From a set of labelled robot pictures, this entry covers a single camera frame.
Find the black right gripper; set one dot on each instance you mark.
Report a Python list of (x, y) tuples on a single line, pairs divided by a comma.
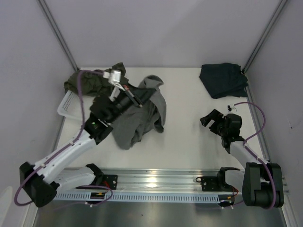
[(215, 115)]

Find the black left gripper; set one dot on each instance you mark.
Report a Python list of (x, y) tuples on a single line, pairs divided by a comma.
[(133, 97)]

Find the grey shorts with drawstring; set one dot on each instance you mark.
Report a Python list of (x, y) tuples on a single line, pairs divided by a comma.
[(132, 125)]

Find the dark navy shorts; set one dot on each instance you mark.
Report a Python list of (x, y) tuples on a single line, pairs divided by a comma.
[(222, 80)]

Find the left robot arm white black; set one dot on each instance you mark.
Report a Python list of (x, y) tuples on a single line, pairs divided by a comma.
[(44, 179)]

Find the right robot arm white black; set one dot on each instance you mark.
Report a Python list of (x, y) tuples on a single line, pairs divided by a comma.
[(260, 183)]

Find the olive green shorts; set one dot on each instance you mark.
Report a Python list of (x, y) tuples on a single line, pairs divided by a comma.
[(94, 84)]

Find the white plastic basket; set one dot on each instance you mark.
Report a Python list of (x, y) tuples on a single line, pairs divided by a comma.
[(70, 107)]

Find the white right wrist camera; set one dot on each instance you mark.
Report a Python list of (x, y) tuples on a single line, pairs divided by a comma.
[(231, 108)]

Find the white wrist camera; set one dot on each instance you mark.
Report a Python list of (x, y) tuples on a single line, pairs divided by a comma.
[(114, 78), (231, 108)]

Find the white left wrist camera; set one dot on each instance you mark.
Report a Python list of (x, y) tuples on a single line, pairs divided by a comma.
[(114, 78)]

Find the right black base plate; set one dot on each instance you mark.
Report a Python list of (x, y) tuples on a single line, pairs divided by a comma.
[(217, 184)]

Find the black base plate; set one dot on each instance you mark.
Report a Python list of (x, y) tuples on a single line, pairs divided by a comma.
[(109, 181), (217, 184)]

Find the aluminium mounting rail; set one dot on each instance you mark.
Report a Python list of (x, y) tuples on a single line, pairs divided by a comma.
[(181, 181)]

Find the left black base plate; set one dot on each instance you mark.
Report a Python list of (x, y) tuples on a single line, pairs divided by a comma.
[(109, 181)]

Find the slotted grey cable duct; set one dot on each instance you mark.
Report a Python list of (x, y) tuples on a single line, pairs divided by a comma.
[(140, 197)]

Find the left aluminium corner post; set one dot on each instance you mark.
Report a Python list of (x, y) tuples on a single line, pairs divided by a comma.
[(57, 33)]

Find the aluminium corner post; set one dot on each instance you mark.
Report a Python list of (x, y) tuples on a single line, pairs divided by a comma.
[(266, 32), (57, 33)]

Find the right aluminium corner post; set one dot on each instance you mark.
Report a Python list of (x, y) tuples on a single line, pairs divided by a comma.
[(266, 32)]

